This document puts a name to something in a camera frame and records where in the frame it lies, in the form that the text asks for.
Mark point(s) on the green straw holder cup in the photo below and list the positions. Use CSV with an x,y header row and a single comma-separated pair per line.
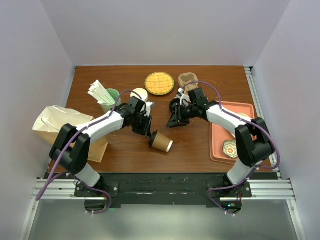
x,y
111,101

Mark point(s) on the white wrapped straws bundle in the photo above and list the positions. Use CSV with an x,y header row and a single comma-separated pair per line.
x,y
98,91

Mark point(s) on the aluminium frame rail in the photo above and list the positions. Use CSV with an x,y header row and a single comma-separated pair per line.
x,y
64,189

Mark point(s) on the floral patterned small dish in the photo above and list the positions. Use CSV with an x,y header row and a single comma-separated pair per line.
x,y
230,149

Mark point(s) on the white square bowl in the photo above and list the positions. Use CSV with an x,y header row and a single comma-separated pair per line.
x,y
243,115

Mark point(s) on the cardboard cup carrier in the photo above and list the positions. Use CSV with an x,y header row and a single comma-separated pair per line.
x,y
188,81

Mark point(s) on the black coffee cup lid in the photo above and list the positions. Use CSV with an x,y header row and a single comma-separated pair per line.
x,y
152,138

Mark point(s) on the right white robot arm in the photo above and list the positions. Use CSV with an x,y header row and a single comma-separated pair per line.
x,y
252,137

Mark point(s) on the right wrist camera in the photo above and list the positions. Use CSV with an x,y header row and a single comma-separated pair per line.
x,y
181,95

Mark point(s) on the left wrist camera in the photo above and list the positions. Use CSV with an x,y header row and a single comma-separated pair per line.
x,y
149,106

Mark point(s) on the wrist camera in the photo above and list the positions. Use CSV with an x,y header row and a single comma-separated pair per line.
x,y
149,106
181,95

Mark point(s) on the brown paper coffee cup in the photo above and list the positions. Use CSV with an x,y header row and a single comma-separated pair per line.
x,y
162,143

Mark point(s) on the brown paper bag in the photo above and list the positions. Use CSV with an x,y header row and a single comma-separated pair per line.
x,y
50,121

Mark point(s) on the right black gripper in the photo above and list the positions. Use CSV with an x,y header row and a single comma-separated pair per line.
x,y
177,119

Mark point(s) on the stack of black lids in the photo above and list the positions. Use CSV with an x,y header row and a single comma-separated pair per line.
x,y
172,104

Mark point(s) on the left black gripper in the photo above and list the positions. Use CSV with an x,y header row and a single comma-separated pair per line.
x,y
145,130

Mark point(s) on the stack of paper cups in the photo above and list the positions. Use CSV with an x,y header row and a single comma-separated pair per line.
x,y
140,93

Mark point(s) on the yellow woven coaster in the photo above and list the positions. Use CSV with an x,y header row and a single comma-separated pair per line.
x,y
159,83

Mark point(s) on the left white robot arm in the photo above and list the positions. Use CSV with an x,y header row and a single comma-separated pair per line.
x,y
72,145

